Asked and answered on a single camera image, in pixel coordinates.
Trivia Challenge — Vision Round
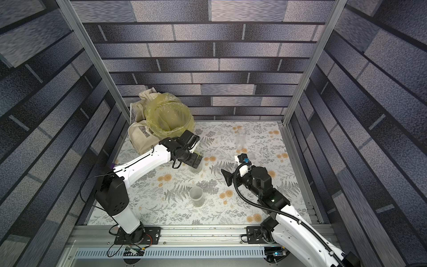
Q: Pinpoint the glass jar with green lid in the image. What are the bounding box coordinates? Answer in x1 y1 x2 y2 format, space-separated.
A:
189 152 203 174

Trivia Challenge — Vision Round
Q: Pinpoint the tall clear plastic jar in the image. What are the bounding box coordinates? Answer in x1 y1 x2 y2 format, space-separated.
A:
236 127 247 150

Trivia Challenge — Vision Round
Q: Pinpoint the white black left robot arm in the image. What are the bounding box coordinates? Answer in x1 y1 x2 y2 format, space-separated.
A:
95 130 202 245

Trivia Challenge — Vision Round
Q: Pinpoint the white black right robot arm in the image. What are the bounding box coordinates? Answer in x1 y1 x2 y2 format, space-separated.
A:
221 163 361 267

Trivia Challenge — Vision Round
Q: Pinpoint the floral patterned table mat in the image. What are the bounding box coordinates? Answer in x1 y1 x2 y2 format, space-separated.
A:
128 121 310 225

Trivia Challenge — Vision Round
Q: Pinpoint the grey mesh waste bin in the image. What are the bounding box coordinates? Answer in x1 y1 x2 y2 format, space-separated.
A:
157 128 186 140

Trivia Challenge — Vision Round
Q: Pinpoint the short frosted plastic cup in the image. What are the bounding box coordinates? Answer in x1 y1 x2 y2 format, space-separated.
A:
189 186 204 208

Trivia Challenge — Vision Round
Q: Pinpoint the yellow plastic bin liner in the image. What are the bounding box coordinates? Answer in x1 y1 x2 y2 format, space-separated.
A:
144 93 195 137

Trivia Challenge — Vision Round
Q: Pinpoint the black corrugated cable conduit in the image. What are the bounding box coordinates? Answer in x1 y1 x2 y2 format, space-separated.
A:
232 162 348 267

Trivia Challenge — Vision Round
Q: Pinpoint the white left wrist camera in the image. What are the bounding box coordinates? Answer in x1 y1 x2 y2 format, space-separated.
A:
180 130 200 150

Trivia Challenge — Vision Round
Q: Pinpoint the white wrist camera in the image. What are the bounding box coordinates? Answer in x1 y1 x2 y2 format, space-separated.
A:
180 130 200 150
235 153 252 178

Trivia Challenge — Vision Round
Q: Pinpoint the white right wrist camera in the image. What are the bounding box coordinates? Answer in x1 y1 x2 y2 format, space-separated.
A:
235 153 252 178

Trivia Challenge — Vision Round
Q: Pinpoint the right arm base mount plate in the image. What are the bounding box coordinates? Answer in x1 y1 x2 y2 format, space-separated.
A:
245 226 274 244

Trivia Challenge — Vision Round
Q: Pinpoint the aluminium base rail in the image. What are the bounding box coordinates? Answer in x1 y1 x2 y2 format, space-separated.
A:
60 225 287 266

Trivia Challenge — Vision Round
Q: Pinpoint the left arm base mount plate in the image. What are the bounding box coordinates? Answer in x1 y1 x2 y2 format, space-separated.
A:
114 227 161 246

